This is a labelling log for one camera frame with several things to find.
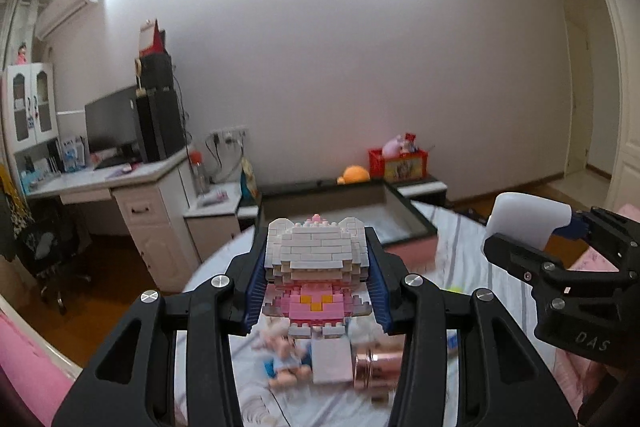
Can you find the black computer monitor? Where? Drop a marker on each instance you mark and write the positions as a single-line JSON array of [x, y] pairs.
[[110, 122]]

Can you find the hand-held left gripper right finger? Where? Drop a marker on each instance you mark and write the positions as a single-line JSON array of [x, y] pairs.
[[382, 302]]

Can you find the white wall outlet strip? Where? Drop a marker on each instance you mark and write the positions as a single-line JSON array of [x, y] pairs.
[[230, 134]]

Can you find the black speaker box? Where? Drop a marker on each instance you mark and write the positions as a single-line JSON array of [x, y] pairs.
[[157, 74]]

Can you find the pink packet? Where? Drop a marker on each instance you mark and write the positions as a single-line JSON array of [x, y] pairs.
[[214, 199]]

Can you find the white door frame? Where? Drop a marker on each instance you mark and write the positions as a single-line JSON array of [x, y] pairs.
[[625, 107]]

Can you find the orange octopus plush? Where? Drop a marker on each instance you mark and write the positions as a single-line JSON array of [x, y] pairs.
[[354, 174]]

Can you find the pink padded bed frame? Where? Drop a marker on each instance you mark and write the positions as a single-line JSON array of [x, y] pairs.
[[25, 357]]

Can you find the black computer tower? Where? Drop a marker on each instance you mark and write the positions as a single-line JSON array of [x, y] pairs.
[[157, 127]]

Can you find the white and pink block figure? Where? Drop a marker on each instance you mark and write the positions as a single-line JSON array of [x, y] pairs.
[[315, 257]]

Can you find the pink quilt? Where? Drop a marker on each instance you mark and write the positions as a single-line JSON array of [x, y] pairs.
[[570, 377]]

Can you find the red desk calendar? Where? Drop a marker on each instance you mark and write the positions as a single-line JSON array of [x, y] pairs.
[[152, 39]]

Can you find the white nightstand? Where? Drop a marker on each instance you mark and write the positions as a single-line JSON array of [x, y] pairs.
[[210, 232]]

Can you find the small pink doll figurine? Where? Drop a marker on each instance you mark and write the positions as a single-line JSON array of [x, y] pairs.
[[22, 54]]

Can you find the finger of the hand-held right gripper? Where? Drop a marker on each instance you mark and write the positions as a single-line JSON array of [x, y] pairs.
[[515, 257], [605, 227]]

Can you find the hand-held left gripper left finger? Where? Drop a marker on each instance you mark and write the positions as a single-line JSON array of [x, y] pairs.
[[252, 302]]

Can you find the bottle with orange cap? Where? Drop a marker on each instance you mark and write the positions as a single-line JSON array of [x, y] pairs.
[[199, 172]]

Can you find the rose gold cylinder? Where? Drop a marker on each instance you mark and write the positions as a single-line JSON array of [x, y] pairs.
[[377, 367]]

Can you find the white air conditioner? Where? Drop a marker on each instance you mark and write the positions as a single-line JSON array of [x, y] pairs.
[[65, 9]]

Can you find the pink tray with black rim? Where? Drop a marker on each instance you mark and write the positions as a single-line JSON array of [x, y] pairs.
[[395, 219]]

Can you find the red and white packet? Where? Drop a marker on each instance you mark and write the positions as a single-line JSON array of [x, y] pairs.
[[410, 142]]

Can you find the pink plush toy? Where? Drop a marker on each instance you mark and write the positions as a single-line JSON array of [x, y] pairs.
[[393, 145]]

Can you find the red storage crate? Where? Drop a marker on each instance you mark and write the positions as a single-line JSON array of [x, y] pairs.
[[400, 167]]

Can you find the white rounded plastic object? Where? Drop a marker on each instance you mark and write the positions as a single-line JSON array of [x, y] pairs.
[[525, 217]]

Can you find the white glass-door cabinet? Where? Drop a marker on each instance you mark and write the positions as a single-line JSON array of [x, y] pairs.
[[30, 107]]

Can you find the small doll toy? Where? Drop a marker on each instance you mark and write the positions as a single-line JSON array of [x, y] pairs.
[[285, 357]]

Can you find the white desk with drawers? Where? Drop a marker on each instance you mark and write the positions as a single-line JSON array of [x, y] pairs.
[[150, 217]]

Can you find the yellow desk ornament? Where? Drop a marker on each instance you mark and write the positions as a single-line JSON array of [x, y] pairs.
[[138, 74]]

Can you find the blue and yellow snack bag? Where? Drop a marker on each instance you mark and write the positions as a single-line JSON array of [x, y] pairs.
[[250, 179]]

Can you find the black and white low cabinet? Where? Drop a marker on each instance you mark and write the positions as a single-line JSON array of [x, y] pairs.
[[425, 191]]

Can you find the yellow and black jacket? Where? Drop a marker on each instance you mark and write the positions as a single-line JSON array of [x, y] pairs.
[[12, 207]]

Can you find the white square block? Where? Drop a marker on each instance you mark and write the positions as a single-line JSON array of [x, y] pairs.
[[332, 362]]

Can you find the blue boxes on shelf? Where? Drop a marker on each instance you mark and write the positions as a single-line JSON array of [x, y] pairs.
[[74, 152]]

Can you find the black office chair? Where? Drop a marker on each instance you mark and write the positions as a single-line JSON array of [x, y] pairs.
[[55, 247]]

